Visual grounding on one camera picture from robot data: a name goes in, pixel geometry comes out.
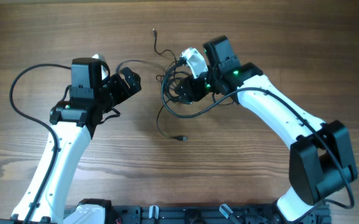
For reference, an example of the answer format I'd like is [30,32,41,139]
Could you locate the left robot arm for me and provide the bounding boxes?
[0,55,141,223]

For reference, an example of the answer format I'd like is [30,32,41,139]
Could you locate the thin black USB cable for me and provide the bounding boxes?
[152,29,189,142]

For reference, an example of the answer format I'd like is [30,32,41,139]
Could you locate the left camera black cable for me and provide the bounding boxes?
[9,63,72,224]

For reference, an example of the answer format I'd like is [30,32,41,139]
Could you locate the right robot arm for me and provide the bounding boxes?
[175,35,358,223]

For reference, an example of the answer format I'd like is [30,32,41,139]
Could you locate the thick black USB cable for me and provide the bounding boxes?
[156,58,198,105]

